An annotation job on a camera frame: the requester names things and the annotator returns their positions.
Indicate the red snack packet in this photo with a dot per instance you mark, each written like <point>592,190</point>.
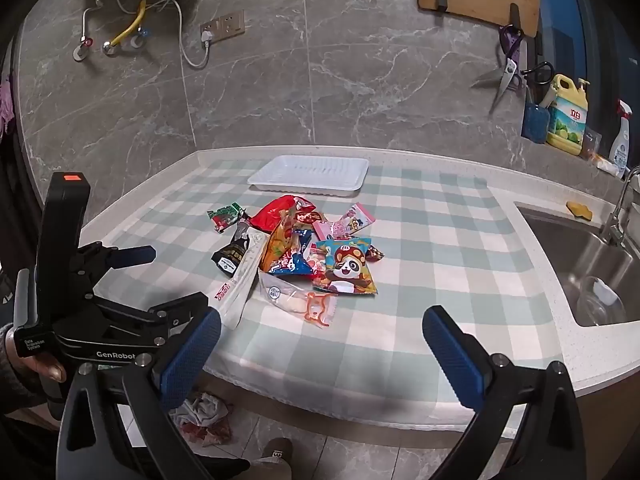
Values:
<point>272,212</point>

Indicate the white power plug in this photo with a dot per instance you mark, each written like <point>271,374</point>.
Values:
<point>206,36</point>

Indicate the green white checked tablecloth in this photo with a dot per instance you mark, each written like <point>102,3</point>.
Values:
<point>425,240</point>

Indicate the glass bowl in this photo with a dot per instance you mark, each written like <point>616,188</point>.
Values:
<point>600,302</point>

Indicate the small clear bag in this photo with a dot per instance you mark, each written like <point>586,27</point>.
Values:
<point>591,142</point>

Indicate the white tube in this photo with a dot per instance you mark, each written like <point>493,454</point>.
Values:
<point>607,164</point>

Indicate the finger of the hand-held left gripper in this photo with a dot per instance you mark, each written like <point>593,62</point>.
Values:
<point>185,306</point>
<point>132,256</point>

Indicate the person's shoe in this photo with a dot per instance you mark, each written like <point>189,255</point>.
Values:
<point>277,460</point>

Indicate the purple cloth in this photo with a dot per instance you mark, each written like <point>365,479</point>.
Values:
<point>6,105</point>

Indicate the blue cup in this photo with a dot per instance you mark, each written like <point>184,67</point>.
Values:
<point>535,122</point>

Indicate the person's left hand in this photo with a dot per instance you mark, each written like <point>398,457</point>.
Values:
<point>50,369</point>

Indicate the pink snack packet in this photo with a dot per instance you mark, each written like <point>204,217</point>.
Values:
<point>350,220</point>

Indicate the white plastic tray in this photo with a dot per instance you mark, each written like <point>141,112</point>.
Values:
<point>310,172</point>

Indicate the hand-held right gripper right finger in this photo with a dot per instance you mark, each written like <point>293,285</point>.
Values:
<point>452,355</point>

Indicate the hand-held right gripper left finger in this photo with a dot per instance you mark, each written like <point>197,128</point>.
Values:
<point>192,355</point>

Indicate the blue snack packet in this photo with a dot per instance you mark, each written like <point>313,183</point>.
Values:
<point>296,263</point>

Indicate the steel faucet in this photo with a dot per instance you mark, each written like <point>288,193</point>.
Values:
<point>617,220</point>

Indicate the crumpled rag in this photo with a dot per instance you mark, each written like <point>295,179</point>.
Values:
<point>200,412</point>

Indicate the orange snack packet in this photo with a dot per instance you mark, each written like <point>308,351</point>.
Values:
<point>280,245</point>

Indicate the long white snack packet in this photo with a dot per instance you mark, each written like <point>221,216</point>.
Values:
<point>240,290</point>

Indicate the white spray bottle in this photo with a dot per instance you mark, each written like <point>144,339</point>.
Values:
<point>621,145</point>

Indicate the black snack packet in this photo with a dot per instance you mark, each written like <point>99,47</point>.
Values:
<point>231,257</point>

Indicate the green snack packet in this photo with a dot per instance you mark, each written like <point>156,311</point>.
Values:
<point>227,215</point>

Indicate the yellow dish soap bottle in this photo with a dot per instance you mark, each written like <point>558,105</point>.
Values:
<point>567,120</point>

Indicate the blue panda print packet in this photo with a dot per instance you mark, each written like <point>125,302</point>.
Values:
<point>345,265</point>

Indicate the gold wall socket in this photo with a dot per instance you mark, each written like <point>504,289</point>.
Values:
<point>225,25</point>

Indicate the steel sink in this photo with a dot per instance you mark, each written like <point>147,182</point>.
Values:
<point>560,255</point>

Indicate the yellow sponge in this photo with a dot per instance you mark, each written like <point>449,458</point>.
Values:
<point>579,210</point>

